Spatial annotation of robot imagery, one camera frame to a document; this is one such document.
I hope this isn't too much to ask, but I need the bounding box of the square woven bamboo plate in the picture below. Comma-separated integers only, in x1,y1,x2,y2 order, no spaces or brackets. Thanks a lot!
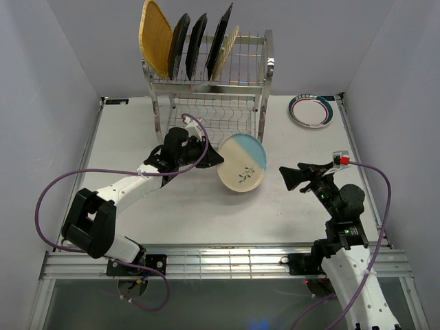
138,0,173,79

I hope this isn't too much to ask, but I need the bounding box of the left blue table label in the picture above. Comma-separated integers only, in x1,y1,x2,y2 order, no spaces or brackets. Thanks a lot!
105,99,129,105

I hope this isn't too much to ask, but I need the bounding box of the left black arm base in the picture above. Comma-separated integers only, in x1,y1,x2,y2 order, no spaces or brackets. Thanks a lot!
105,254,168,277

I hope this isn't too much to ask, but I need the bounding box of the blue table label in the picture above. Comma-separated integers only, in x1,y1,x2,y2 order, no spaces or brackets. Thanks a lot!
320,96,336,101
105,99,129,105

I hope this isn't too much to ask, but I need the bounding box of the white plate teal red rim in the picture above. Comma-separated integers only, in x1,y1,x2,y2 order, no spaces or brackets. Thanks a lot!
287,93,333,129

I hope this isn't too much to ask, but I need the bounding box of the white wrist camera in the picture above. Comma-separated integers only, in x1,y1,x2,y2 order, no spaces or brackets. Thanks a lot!
324,151,350,175
182,116,206,139

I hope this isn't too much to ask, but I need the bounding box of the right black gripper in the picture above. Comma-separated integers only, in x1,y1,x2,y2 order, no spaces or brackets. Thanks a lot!
279,161,340,219

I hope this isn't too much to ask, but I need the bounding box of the beige floral square plate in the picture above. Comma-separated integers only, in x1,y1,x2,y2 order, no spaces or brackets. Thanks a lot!
205,3,235,80

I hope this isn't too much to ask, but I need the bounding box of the steel two-tier dish rack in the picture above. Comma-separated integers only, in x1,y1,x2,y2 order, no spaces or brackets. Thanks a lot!
142,30,275,146

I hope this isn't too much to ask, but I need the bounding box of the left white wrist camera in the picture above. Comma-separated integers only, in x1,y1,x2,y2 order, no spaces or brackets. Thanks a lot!
182,116,206,139

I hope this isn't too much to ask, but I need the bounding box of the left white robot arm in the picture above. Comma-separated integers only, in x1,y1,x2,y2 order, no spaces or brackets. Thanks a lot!
62,127,224,275

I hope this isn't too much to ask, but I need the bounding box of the aluminium front rail frame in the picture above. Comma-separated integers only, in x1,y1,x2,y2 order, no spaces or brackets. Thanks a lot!
28,244,428,329

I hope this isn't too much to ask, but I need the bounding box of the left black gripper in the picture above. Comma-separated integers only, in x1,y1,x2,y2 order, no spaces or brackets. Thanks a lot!
176,135,224,168

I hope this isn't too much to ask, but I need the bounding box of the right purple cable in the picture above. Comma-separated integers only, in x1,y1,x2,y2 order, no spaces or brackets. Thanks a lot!
288,161,393,330

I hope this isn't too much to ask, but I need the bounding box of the right blue table label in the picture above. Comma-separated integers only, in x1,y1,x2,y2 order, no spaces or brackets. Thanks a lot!
320,96,336,101

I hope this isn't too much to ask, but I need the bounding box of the round woven bamboo plate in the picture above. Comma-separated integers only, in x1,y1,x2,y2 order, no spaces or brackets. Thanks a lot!
211,25,239,80

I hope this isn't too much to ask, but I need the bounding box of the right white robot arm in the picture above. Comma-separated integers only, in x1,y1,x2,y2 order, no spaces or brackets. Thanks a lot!
279,156,401,329

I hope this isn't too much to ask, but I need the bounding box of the cream and blue round plate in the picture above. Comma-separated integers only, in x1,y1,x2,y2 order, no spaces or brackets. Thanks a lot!
216,133,267,193

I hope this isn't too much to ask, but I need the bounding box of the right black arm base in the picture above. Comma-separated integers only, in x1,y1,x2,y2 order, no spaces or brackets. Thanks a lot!
280,253,325,276

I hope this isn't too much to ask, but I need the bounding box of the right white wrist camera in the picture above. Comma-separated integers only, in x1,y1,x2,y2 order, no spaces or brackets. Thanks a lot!
324,151,350,175

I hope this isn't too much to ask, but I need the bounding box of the black floral square plate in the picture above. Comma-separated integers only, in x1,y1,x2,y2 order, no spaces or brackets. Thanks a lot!
168,13,190,80
185,13,208,81

